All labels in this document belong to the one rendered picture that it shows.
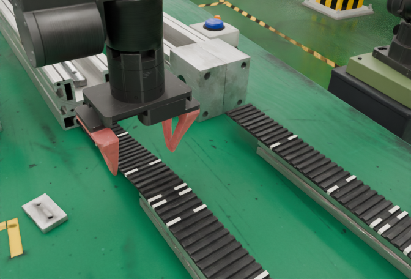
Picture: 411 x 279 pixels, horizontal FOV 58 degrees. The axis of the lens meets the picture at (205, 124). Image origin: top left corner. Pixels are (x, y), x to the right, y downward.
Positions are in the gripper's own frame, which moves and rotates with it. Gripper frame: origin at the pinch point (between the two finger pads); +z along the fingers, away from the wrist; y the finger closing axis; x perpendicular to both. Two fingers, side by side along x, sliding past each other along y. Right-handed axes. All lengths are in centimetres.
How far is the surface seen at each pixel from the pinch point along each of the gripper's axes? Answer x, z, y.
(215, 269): 16.3, 2.1, 1.1
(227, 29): -26.8, -0.5, -34.6
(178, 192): 5.8, 2.2, -1.5
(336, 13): -169, 79, -284
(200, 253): 14.1, 2.1, 1.3
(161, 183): 3.6, 2.1, -0.4
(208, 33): -26.8, -0.5, -29.7
